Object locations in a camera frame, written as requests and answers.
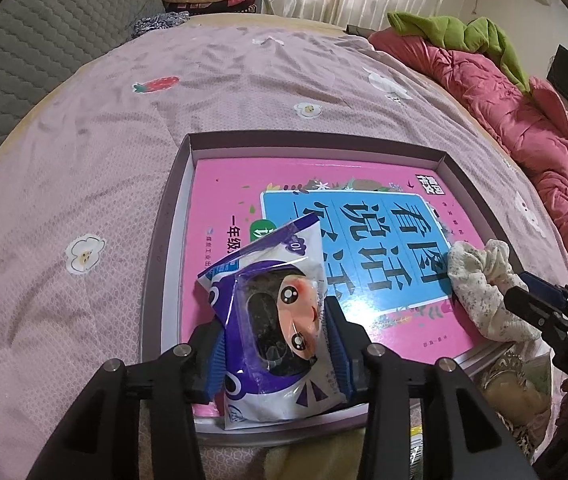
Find purple white doll packet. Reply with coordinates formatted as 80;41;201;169
198;214;346;430

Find blue patterned cloth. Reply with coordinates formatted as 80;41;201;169
131;11;189;39

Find leopard print scrunchie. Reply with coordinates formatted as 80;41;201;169
478;351;564;462

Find cream floral scrunchie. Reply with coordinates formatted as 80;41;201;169
448;240;541;342

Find pink quilted comforter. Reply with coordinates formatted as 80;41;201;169
369;28;568;250

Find green fleece blanket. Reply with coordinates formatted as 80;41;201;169
388;12;530;93

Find shallow grey cardboard box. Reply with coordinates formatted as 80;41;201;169
141;131;506;446

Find pink and blue book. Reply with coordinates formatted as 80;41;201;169
178;156;495;418

